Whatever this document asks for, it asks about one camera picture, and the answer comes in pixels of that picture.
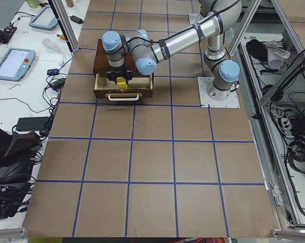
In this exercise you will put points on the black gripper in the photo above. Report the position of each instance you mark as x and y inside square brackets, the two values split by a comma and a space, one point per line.
[116, 70]

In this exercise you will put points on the yellow block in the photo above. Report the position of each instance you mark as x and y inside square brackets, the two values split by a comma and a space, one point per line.
[121, 84]

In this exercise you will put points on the light wood drawer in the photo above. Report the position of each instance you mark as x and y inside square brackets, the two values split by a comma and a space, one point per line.
[137, 87]

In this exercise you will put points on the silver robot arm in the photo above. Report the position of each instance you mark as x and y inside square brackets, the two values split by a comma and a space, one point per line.
[216, 18]

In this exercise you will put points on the blue teach pendant far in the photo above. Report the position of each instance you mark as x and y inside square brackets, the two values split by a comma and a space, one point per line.
[45, 19]

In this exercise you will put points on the blue teach pendant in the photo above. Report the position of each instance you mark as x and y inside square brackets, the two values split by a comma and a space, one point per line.
[45, 19]
[15, 63]

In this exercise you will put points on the black power adapter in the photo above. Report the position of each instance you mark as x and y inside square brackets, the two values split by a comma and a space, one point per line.
[26, 124]

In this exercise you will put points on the blue teach pendant near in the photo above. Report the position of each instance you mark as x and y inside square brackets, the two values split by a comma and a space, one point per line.
[15, 63]

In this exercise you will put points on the aluminium frame post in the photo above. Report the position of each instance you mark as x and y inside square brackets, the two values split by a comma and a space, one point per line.
[65, 25]

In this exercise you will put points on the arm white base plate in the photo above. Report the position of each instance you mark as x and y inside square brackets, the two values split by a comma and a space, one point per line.
[210, 97]

